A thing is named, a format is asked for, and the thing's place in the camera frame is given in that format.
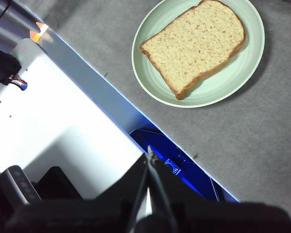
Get orange and white tag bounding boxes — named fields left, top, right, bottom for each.
left=29, top=21, right=49, bottom=42

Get red and blue wires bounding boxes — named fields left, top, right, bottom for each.
left=9, top=75, right=29, bottom=91

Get toasted bread slice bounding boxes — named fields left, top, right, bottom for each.
left=140, top=0, right=246, bottom=100

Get white device with green light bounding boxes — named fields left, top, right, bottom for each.
left=11, top=37, right=47, bottom=63

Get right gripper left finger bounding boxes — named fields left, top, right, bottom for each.
left=4, top=148, right=150, bottom=233

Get pale green round plate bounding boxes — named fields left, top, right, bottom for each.
left=131, top=0, right=266, bottom=109

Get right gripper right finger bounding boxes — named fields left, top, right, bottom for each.
left=149, top=152, right=291, bottom=233

